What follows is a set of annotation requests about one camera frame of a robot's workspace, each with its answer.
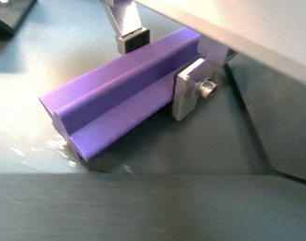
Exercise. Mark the black curved fixture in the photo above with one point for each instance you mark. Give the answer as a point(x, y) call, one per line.
point(14, 11)

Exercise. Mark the purple star prism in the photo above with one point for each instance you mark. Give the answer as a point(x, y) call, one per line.
point(99, 106)

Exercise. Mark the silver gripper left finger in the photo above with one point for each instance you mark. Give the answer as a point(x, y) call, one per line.
point(133, 35)

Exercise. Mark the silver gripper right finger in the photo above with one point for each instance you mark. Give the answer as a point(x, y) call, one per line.
point(193, 81)

